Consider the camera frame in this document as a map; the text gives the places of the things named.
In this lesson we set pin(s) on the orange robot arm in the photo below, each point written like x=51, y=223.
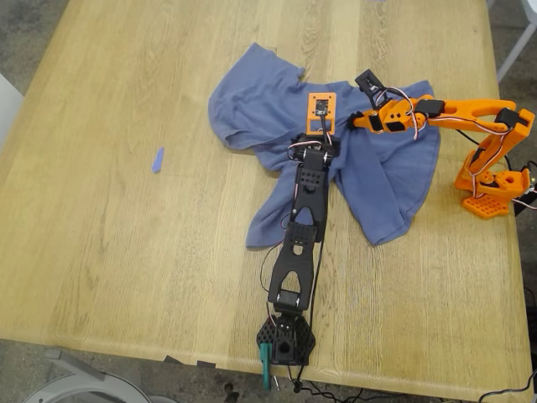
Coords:
x=474, y=107

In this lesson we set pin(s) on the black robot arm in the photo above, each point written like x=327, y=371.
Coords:
x=304, y=197

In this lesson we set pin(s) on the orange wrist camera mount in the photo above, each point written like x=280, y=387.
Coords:
x=310, y=117

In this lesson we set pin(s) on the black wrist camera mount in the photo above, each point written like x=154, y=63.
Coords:
x=369, y=80

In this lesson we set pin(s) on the orange perforated base plate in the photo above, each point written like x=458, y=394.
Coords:
x=486, y=207

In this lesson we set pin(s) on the white furniture piece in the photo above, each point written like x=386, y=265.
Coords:
x=8, y=109

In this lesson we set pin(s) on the small blue plastic piece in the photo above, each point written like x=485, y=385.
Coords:
x=157, y=161

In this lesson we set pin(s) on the white chair frame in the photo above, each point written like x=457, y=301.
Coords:
x=516, y=50

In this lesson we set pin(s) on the blue T-shirt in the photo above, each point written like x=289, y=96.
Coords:
x=260, y=96

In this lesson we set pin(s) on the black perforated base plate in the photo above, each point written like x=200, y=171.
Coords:
x=264, y=336

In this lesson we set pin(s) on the grey white round chair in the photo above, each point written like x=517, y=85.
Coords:
x=84, y=396

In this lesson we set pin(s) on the teal table clamp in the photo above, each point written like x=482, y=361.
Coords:
x=265, y=365

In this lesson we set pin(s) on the white round pedestal base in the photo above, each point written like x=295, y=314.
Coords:
x=161, y=399

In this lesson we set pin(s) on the black tape patch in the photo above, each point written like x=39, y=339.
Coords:
x=173, y=359

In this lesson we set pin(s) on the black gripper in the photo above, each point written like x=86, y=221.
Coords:
x=303, y=138

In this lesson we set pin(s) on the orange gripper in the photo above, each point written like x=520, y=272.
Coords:
x=364, y=121

